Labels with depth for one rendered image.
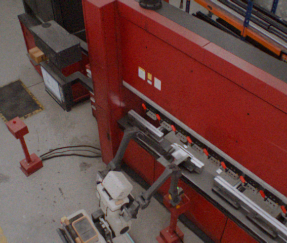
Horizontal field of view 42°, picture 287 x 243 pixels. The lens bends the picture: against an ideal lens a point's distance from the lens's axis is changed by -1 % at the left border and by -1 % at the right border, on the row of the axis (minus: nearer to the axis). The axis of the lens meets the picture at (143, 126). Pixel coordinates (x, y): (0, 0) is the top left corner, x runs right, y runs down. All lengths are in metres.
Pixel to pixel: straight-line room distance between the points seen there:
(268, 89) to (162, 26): 0.98
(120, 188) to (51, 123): 2.69
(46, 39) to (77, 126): 2.08
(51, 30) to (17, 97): 2.50
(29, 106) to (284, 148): 4.02
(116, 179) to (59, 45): 1.31
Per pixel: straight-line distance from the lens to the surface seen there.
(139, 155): 4.24
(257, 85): 2.65
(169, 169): 3.02
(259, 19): 4.93
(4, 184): 5.03
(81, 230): 3.43
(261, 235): 3.55
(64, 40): 3.57
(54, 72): 3.80
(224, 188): 3.63
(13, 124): 4.52
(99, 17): 3.34
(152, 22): 3.13
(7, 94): 6.17
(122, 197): 3.13
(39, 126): 5.55
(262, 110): 2.76
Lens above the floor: 3.90
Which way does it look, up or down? 47 degrees down
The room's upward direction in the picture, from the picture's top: straight up
